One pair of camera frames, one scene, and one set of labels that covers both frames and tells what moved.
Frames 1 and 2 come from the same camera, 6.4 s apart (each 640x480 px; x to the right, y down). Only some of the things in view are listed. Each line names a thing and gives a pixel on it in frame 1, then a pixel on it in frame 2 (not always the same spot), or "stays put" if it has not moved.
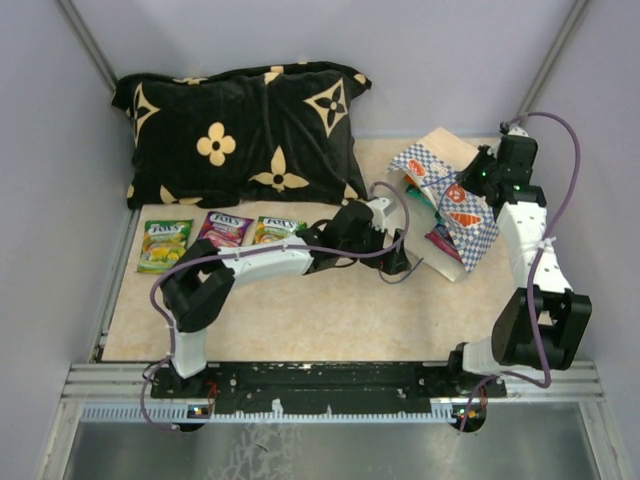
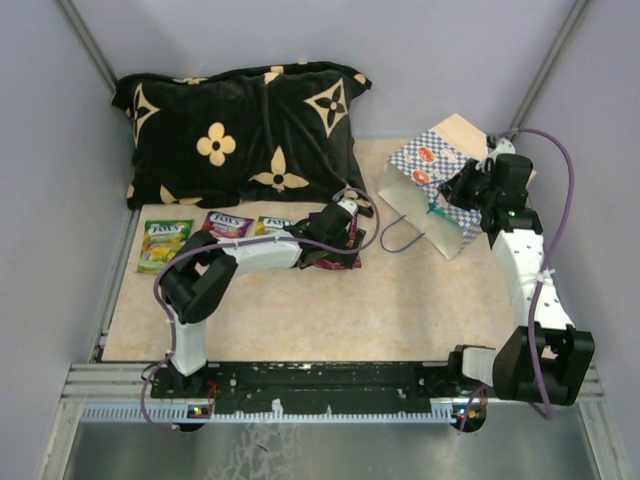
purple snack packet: x=225 y=229 stays put
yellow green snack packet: x=274 y=229 stays put
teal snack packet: x=422 y=197 -> x=432 y=207
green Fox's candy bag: x=162 y=243 stays put
